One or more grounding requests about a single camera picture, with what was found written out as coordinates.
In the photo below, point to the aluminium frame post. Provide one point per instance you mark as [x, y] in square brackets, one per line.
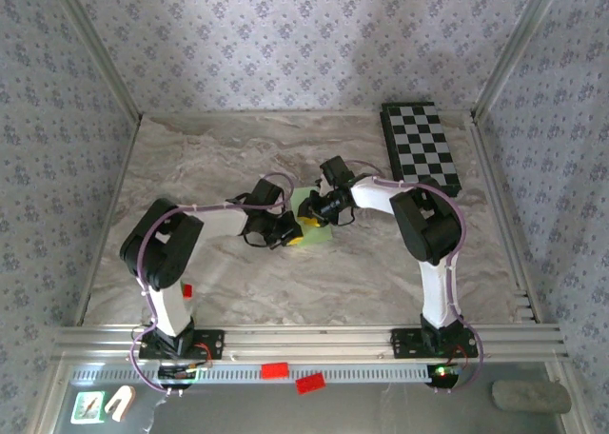
[97, 48]
[517, 48]

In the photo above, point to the grey stone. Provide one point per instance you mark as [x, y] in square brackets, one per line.
[530, 397]

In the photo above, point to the light green cloth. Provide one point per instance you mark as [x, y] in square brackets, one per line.
[316, 236]

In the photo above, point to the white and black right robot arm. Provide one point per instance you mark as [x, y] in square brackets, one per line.
[435, 291]

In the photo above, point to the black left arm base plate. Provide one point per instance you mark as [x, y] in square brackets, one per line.
[214, 343]

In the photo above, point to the aluminium mounting rail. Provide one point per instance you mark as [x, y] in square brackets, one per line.
[309, 343]

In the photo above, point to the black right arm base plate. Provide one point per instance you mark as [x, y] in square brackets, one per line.
[404, 343]

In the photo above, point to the white u-shaped wooden piece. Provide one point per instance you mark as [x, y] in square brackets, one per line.
[124, 396]

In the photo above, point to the black and grey chessboard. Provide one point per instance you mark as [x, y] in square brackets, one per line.
[418, 139]

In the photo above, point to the green and white sticker card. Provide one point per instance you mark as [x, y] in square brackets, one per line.
[88, 408]

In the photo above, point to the aluminium side rail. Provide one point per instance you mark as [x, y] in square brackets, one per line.
[504, 215]

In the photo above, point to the small red block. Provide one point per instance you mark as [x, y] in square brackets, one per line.
[188, 290]

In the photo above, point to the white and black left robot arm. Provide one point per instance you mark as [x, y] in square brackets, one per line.
[169, 310]

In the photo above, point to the red plastic block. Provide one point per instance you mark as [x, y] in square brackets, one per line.
[275, 370]
[311, 384]

